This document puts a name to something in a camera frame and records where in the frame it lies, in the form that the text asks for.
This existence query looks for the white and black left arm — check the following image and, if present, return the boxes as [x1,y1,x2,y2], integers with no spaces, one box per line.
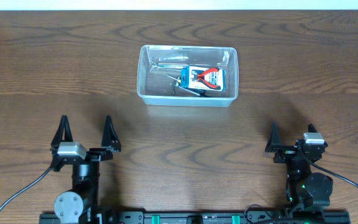
[50,115,121,223]

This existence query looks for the screwdriver yellow collar black handle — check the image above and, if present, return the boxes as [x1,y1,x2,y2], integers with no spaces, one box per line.
[167,75,181,85]

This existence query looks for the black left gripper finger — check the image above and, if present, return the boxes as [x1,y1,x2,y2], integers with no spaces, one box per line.
[101,115,121,149]
[51,115,73,149]

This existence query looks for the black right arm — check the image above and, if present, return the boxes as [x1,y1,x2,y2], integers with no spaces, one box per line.
[265,123,333,210]

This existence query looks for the red handled pliers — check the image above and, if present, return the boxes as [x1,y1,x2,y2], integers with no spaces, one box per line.
[193,68,221,90]

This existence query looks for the clear plastic container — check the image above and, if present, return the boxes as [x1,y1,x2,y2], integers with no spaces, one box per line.
[137,45,239,107]

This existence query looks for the small claw hammer black handle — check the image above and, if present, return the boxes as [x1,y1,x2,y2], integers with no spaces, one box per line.
[172,83,208,97]

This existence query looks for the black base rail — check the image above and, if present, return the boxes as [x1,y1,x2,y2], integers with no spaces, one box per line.
[39,210,351,224]

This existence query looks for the silver wrench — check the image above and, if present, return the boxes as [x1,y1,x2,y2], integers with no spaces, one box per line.
[150,62,188,69]

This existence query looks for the blue white screwdriver box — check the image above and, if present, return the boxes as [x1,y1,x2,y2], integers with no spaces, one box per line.
[180,66,226,91]

